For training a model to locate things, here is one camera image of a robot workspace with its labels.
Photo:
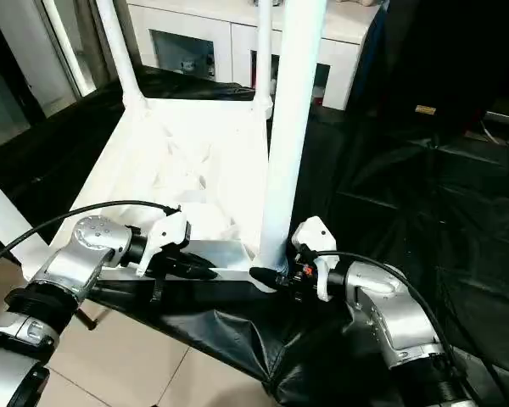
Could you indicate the grey curtain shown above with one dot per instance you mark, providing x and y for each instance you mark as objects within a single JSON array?
[{"x": 102, "y": 51}]

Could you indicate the white plastic table top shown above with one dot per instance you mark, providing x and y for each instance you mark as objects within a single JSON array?
[{"x": 131, "y": 161}]

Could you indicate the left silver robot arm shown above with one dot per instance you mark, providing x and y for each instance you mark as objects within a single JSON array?
[{"x": 76, "y": 263}]

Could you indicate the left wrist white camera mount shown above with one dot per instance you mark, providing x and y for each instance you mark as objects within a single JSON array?
[{"x": 169, "y": 231}]

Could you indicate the black backdrop cloth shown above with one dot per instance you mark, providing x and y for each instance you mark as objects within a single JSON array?
[{"x": 449, "y": 51}]

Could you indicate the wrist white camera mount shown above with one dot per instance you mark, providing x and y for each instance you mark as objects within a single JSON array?
[
  {"x": 169, "y": 231},
  {"x": 318, "y": 233}
]

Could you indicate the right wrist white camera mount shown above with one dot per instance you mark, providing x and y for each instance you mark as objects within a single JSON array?
[{"x": 318, "y": 233}]

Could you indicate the black shiny mat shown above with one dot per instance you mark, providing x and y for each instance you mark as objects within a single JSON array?
[{"x": 407, "y": 191}]

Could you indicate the long black bar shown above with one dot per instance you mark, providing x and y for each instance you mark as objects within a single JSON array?
[{"x": 507, "y": 118}]

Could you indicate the white glass-door cabinet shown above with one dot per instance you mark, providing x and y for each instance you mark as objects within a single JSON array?
[{"x": 233, "y": 51}]

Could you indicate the small pale label tag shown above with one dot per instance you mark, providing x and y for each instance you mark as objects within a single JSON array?
[{"x": 425, "y": 109}]

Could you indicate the white plastic table leg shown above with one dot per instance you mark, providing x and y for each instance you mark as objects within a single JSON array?
[
  {"x": 264, "y": 51},
  {"x": 121, "y": 55},
  {"x": 292, "y": 127},
  {"x": 4, "y": 212}
]

